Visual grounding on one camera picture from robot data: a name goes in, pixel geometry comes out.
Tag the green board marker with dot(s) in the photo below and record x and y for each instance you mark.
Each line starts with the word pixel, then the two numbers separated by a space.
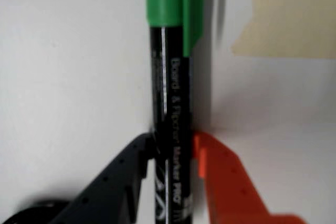
pixel 170 103

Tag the dark navy gripper finger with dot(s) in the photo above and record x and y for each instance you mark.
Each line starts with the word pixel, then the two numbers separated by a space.
pixel 110 190

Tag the long beige masking tape strip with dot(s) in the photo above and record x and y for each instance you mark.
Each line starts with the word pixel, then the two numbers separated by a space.
pixel 288 24

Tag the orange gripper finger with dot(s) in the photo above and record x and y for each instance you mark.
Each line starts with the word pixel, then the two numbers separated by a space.
pixel 228 190

